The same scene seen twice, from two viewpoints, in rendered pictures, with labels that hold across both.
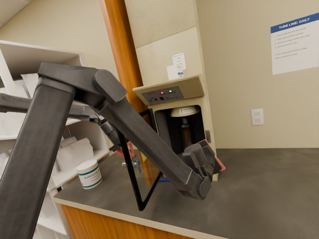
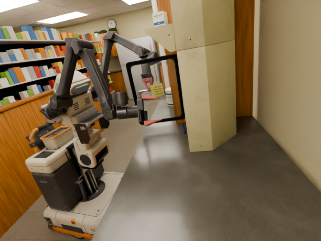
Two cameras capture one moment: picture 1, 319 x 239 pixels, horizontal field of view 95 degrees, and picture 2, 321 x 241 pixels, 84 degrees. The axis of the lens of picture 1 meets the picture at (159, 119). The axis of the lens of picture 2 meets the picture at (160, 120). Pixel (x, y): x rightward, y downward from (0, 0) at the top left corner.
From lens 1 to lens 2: 102 cm
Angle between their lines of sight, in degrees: 72
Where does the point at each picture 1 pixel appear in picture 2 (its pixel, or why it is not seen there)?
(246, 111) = not seen: outside the picture
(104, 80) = (73, 44)
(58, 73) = (67, 41)
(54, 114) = (68, 55)
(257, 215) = (148, 174)
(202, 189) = (105, 114)
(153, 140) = (92, 75)
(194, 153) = (114, 95)
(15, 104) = (118, 40)
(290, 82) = not seen: outside the picture
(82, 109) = (135, 47)
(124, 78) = not seen: hidden behind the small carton
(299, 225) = (137, 195)
